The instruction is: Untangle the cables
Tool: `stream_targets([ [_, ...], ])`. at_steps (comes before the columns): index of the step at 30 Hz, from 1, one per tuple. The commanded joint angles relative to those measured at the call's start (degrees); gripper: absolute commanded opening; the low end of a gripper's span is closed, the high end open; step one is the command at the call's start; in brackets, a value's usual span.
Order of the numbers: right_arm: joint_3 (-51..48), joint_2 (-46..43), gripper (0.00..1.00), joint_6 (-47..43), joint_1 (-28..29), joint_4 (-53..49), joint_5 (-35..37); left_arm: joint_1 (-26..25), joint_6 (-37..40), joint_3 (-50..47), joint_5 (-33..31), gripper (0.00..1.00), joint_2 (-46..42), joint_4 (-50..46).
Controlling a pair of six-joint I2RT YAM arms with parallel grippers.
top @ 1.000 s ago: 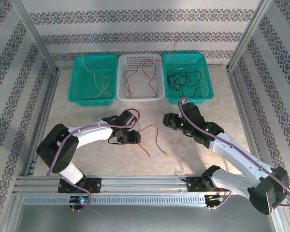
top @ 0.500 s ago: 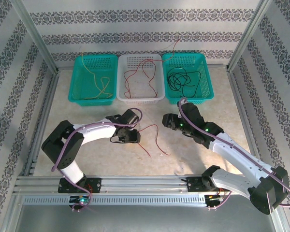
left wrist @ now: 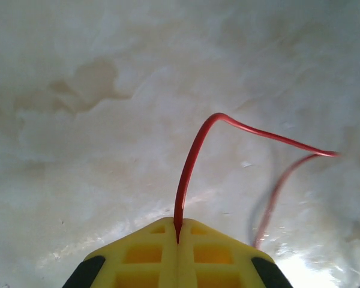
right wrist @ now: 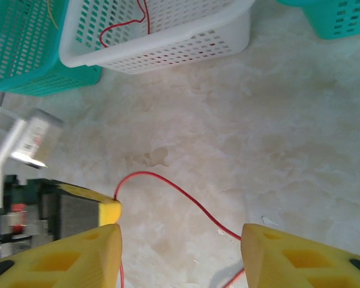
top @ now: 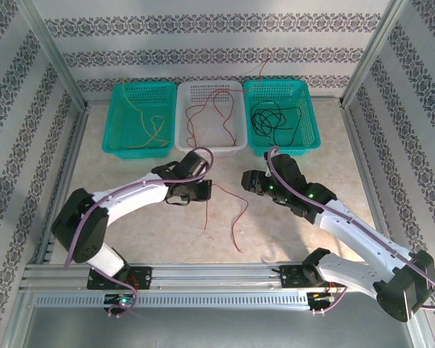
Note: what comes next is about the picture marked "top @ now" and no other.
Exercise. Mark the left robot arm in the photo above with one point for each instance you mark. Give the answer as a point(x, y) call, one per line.
point(134, 197)

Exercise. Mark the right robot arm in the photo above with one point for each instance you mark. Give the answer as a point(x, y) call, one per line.
point(359, 235)

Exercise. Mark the white plastic basket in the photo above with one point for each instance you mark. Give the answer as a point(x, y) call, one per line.
point(210, 123)

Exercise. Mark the teal plastic basket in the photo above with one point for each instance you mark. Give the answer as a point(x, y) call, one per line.
point(130, 108)
point(304, 108)

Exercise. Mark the small circuit board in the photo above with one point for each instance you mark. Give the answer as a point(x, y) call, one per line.
point(320, 298)
point(121, 300)

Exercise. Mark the grey metal sheet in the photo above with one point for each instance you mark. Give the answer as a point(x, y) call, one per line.
point(217, 326)

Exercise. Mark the aluminium side rail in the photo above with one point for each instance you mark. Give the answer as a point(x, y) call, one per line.
point(359, 152)
point(67, 166)

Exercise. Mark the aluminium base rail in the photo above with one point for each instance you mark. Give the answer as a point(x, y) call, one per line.
point(217, 277)

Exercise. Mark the aluminium rear rail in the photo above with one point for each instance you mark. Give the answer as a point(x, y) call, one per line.
point(99, 103)

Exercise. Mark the aluminium frame post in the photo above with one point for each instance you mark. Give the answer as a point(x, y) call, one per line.
point(373, 50)
point(54, 54)

